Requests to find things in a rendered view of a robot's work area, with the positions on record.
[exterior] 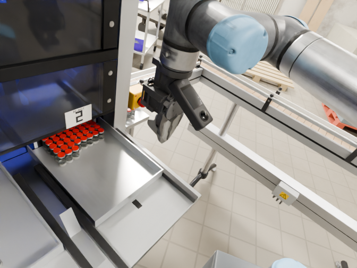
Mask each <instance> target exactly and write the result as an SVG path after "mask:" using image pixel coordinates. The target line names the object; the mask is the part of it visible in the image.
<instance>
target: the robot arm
mask: <svg viewBox="0 0 357 268"><path fill-rule="evenodd" d="M200 51H201V52H202V53H204V54H205V55H206V56H207V57H208V58H210V60H211V61H212V62H213V63H214V64H215V65H217V66H218V67H220V68H223V69H224V70H226V71H227V72H229V73H231V74H243V73H245V72H246V71H247V70H251V69H252V68H253V67H254V66H256V65H257V63H258V62H259V61H266V62H268V63H269V64H271V65H272V66H273V67H275V68H276V69H277V70H279V71H280V72H281V73H283V74H284V75H286V76H287V77H288V78H290V79H291V80H292V81H294V82H295V83H296V84H298V85H299V86H300V87H302V88H303V89H304V90H306V91H307V92H308V93H310V94H311V95H312V96H314V97H315V98H316V99H318V100H319V101H321V102H322V103H323V104H325V105H326V106H328V107H329V108H330V109H331V110H333V111H334V112H335V113H337V114H338V115H339V116H341V117H342V118H344V119H345V120H346V121H347V122H349V123H350V124H351V125H353V126H355V127H356V128H357V56H356V55H355V54H353V53H351V52H349V51H347V50H345V49H344V48H342V47H340V46H338V45H336V44H335V43H333V42H331V41H330V40H328V39H326V38H324V37H322V36H320V35H319V34H317V33H315V32H313V31H311V30H310V29H309V28H308V26H307V24H306V23H305V22H304V21H302V20H300V19H298V18H296V17H294V16H290V15H281V16H280V15H272V14H264V13H257V12H249V11H240V10H235V9H233V8H230V7H228V6H226V5H224V4H223V3H221V2H219V1H217V0H169V6H168V12H167V18H166V23H165V29H164V35H163V41H162V45H161V50H160V56H159V57H157V56H154V57H153V58H152V64H154V65H156V71H155V77H152V78H149V79H148V82H147V83H144V84H143V87H142V94H141V101H140V103H141V104H142V105H143V106H145V107H146V109H148V110H149V111H150V112H156V113H157V114H156V116H155V119H154V120H152V119H148V121H147V124H148V126H149V127H150V128H151V130H152V131H153V132H154V133H155V134H156V135H157V138H158V141H159V142H160V143H161V144H162V143H164V142H166V141H167V140H169V138H170V137H171V135H172V134H173V132H174V131H175V129H176V127H177V126H178V125H179V123H180V121H181V119H182V117H183V115H184V114H185V115H186V117H187V118H188V120H189V121H190V123H191V124H192V126H193V127H194V129H195V131H199V130H201V129H203V128H204V127H206V126H207V125H208V124H209V123H211V122H212V121H213V117H212V116H211V115H210V113H209V111H208V110H207V108H206V107H205V105H204V103H203V102H202V100H201V99H200V97H199V95H198V94H197V92H196V91H195V89H194V87H193V86H192V85H191V83H190V81H189V80H188V78H190V77H191V76H192V72H193V69H194V68H195V67H196V63H197V60H198V56H199V53H200ZM153 78H154V79H153ZM150 79H151V80H150ZM152 83H153V84H152ZM149 84H151V85H149ZM268 268H306V267H305V266H304V265H303V264H301V263H300V262H298V261H295V260H294V259H291V258H282V259H280V260H276V261H274V262H273V264H272V265H271V266H270V267H268Z"/></svg>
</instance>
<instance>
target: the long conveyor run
mask: <svg viewBox="0 0 357 268"><path fill-rule="evenodd" d="M199 61H200V65H197V66H196V67H198V68H202V69H203V71H202V74H201V77H200V80H199V81H200V82H202V83H203V84H205V85H206V86H208V87H210V88H211V89H213V90H214V91H216V92H218V93H220V94H221V95H223V96H225V97H226V98H228V99H230V100H231V101H233V102H235V103H236V104H238V105H239V106H241V107H243V108H244V109H246V110H248V111H249V112H251V113H253V114H254V115H256V116H258V117H259V118H261V119H263V120H264V121H266V122H268V123H269V124H271V125H273V126H274V127H276V128H277V129H279V130H281V131H282V132H284V133H286V134H287V135H289V136H291V137H292V138H294V139H296V140H297V141H299V142H301V143H302V144H304V145H306V146H307V147H309V148H311V149H312V150H314V151H315V152H317V153H319V154H320V155H322V156H324V157H325V158H327V159H329V160H330V161H332V162H334V163H335V164H337V165H339V166H340V167H342V168H344V169H345V170H347V171H349V172H351V173H352V174H354V175H355V176H357V137H355V136H353V135H351V134H349V133H347V132H346V131H344V130H342V129H340V128H338V127H336V126H334V125H333V124H331V123H329V122H327V121H325V120H323V119H322V118H320V117H318V116H316V115H314V114H312V113H310V112H309V111H307V110H305V109H303V108H301V107H299V106H297V105H296V104H294V103H292V102H290V101H289V100H286V99H284V98H283V97H281V96H279V95H280V93H281V92H280V91H281V90H282V87H279V88H278V90H279V91H278V90H277V91H276V92H275V93H274V92H272V91H270V90H268V89H266V88H265V87H263V86H261V85H259V84H257V83H255V82H253V81H252V80H250V79H248V78H246V77H244V76H242V75H240V74H234V75H233V74H231V73H229V72H227V71H225V70H224V69H221V68H220V67H218V66H216V65H215V64H214V63H213V62H212V61H211V60H210V58H208V57H207V56H205V55H203V54H202V53H199V56H198V60H197V62H199ZM247 82H248V83H247ZM249 83H250V84H249ZM252 85H253V86H252ZM254 86H255V87H254ZM265 92H266V93H265ZM294 108H295V109H294ZM305 114H306V115H305ZM307 115H308V116H307ZM310 117H311V118H310ZM312 118H313V119H312ZM325 125H326V126H325ZM330 128H331V129H330ZM332 129H333V130H332ZM338 132H339V133H338ZM341 134H342V135H341Z"/></svg>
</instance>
